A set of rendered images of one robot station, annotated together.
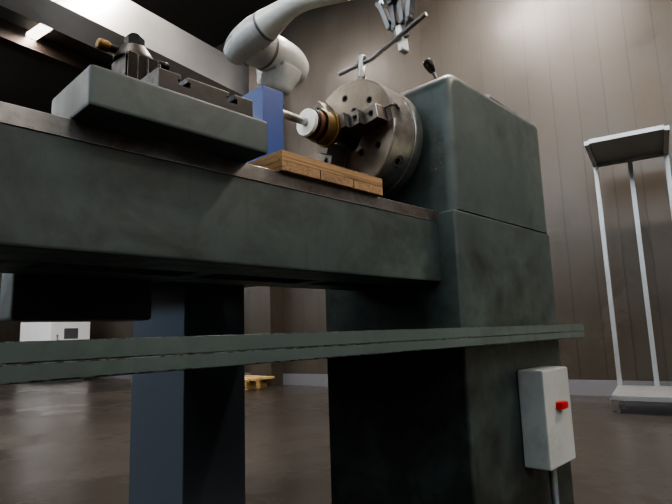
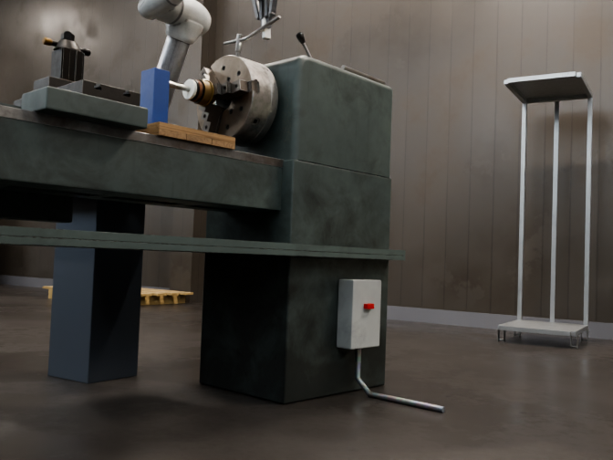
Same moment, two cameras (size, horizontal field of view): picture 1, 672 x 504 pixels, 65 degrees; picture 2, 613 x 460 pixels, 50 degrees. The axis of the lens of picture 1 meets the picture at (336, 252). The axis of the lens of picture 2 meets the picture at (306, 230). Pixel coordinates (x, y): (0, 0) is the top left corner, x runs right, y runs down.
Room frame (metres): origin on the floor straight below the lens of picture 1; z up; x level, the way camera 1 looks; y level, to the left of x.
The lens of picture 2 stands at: (-1.00, -0.32, 0.51)
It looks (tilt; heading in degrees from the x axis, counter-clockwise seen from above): 2 degrees up; 359
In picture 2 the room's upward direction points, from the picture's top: 2 degrees clockwise
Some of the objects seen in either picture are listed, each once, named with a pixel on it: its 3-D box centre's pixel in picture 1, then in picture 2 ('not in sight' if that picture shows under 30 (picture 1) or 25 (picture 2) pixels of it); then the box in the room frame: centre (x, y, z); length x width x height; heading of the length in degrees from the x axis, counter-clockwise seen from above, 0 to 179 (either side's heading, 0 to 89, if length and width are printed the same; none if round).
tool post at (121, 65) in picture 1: (136, 86); (67, 67); (1.01, 0.39, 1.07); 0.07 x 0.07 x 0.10; 46
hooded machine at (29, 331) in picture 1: (56, 330); not in sight; (7.76, 4.13, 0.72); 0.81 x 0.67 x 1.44; 56
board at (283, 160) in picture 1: (281, 192); (165, 141); (1.18, 0.12, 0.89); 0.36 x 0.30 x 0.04; 46
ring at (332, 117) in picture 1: (322, 127); (202, 92); (1.28, 0.02, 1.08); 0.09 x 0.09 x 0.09; 46
